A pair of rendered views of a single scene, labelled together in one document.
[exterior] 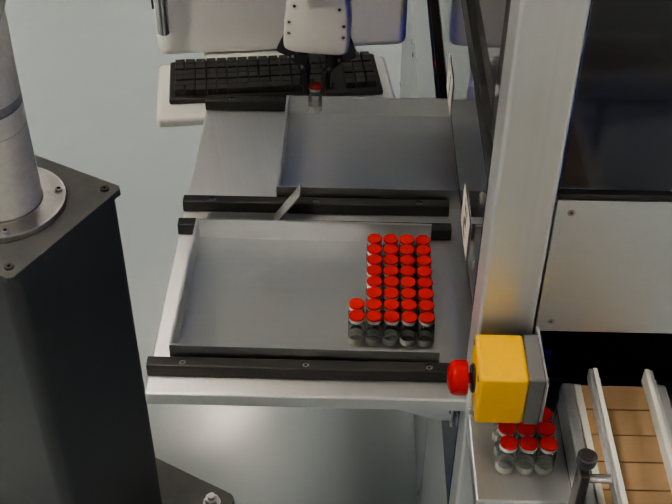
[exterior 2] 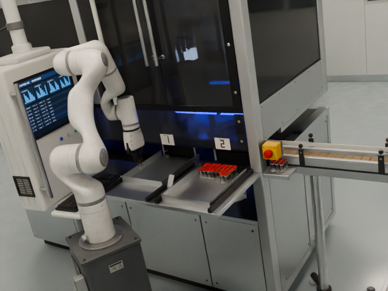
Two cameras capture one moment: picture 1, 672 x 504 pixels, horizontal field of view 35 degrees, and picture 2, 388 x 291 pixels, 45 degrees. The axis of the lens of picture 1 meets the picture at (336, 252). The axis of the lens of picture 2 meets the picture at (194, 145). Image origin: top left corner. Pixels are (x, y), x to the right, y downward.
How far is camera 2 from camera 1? 165 cm
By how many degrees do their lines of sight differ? 50
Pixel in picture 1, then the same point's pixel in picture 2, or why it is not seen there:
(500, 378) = (277, 144)
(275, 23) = not seen: hidden behind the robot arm
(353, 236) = (190, 177)
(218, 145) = (124, 194)
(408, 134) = (156, 165)
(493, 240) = (255, 120)
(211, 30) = (56, 193)
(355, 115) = (138, 172)
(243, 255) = (178, 194)
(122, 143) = not seen: outside the picture
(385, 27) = not seen: hidden behind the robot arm
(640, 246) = (269, 109)
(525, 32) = (249, 67)
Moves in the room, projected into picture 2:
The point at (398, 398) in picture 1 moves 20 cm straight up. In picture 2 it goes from (250, 181) to (245, 141)
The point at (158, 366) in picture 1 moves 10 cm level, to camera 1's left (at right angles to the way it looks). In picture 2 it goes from (212, 208) to (200, 220)
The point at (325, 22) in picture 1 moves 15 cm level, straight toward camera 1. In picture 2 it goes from (138, 136) to (163, 138)
